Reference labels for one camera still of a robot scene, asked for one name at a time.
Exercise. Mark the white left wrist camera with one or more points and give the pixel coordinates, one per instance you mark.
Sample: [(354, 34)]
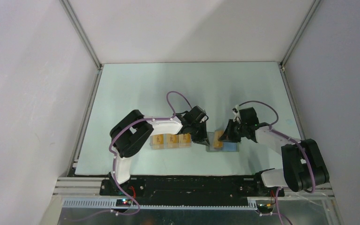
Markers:
[(204, 119)]

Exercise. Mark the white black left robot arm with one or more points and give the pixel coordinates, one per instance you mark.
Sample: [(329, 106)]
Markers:
[(133, 131)]

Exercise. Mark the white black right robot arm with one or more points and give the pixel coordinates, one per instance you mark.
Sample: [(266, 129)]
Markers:
[(303, 167)]

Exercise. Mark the aluminium frame rail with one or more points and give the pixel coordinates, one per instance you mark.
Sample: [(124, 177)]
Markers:
[(84, 191)]

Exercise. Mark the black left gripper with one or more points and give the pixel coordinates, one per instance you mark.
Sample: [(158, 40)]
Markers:
[(202, 138)]

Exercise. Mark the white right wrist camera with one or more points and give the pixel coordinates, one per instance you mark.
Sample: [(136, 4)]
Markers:
[(236, 113)]

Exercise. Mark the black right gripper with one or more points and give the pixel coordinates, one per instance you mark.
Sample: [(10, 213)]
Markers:
[(228, 135)]

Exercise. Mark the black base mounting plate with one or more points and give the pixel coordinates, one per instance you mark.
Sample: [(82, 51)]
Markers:
[(199, 191)]

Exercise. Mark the clear plastic tray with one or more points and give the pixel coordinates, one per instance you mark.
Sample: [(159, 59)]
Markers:
[(165, 148)]

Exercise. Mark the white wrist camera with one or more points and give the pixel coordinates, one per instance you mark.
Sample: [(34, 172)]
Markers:
[(236, 113), (204, 119)]

